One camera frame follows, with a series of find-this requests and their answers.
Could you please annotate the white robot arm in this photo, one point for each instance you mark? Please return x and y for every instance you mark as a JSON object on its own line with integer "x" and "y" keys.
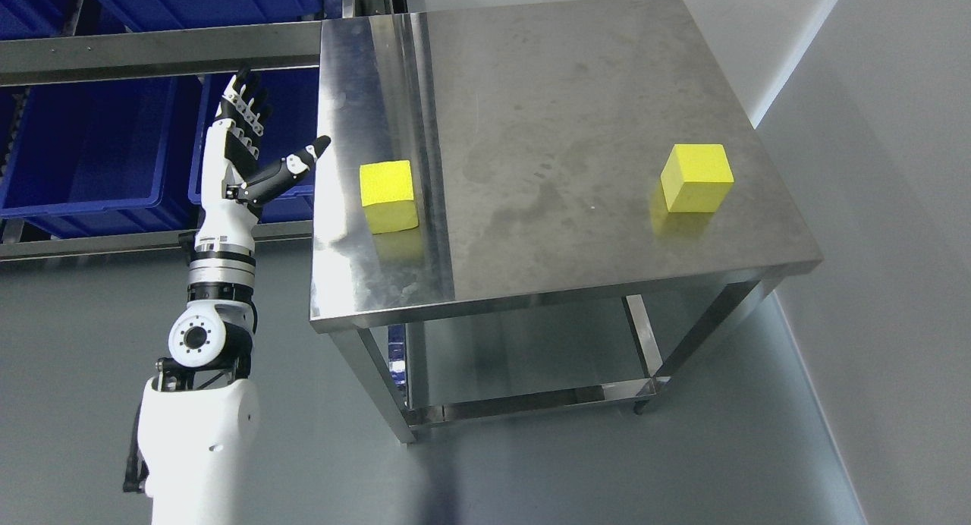
{"x": 198, "y": 416}

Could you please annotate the blue bin upper shelf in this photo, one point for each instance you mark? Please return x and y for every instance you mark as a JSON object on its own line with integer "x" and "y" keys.
{"x": 162, "y": 15}

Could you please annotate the blue bin upper left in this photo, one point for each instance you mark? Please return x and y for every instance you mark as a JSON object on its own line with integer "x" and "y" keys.
{"x": 30, "y": 19}

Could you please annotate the blue bin middle left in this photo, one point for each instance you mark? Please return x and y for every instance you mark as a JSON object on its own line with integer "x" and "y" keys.
{"x": 104, "y": 158}

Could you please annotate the metal shelf rack left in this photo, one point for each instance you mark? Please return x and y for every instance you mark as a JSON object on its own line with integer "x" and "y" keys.
{"x": 74, "y": 59}

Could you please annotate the blue bin near table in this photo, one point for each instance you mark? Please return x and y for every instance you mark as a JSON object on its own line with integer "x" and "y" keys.
{"x": 293, "y": 96}

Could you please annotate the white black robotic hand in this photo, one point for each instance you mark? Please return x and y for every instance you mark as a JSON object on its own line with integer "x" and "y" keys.
{"x": 234, "y": 187}

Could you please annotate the yellow foam block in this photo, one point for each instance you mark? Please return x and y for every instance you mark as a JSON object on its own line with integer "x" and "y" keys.
{"x": 387, "y": 196}
{"x": 696, "y": 178}

